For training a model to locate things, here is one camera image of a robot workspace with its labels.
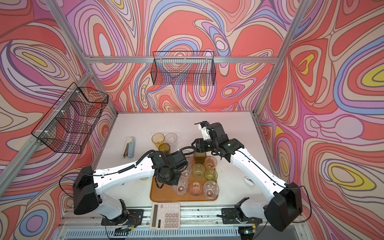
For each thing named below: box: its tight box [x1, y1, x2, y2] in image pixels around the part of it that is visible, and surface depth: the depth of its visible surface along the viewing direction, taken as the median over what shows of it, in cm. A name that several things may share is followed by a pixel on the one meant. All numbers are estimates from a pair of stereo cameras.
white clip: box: [243, 176, 254, 187], surface depth 86 cm
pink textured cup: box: [203, 156, 218, 169], surface depth 89 cm
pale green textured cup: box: [192, 163, 206, 179], surface depth 84 cm
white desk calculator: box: [150, 202, 181, 230], surface depth 74 cm
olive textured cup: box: [158, 143, 171, 153], surface depth 95 cm
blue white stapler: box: [121, 136, 135, 159], surface depth 97 cm
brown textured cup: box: [193, 151, 207, 165], surface depth 92 cm
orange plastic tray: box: [150, 159, 220, 202], surface depth 82 cm
